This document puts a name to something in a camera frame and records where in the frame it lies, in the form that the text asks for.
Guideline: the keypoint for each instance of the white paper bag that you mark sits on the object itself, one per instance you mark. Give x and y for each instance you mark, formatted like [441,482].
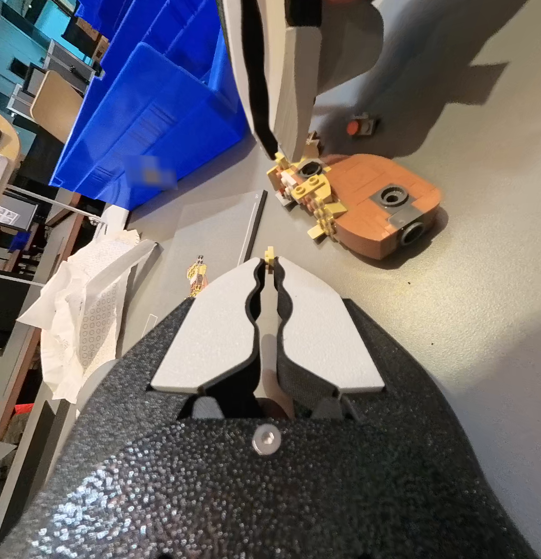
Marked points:
[104,297]
[52,314]

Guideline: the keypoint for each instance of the tan corner plate brick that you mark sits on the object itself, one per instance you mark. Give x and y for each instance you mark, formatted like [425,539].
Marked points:
[269,253]

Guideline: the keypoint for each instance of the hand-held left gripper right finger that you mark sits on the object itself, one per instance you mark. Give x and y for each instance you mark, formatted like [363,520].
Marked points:
[327,336]

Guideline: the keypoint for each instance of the small grey orange brick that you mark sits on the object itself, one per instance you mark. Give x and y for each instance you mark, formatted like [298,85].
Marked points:
[362,126]

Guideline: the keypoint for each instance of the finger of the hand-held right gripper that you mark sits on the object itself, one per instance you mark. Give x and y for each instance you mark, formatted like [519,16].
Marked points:
[299,87]
[248,65]

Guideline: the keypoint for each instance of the stack of blue bins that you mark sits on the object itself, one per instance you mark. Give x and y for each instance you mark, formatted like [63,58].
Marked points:
[95,17]

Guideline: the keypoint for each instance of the grey instruction booklet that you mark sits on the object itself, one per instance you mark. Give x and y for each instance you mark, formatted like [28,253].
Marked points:
[218,227]

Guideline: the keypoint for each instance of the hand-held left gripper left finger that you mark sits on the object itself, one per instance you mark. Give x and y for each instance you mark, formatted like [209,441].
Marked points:
[209,336]

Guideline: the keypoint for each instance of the blue plastic bin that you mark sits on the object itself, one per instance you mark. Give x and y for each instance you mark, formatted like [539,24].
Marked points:
[174,35]
[144,109]

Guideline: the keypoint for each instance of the brown tan brick model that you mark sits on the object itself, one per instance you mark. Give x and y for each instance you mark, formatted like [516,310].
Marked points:
[366,192]

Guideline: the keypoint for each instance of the tan wooden chair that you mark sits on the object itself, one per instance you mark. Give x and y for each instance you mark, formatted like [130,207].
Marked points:
[56,105]

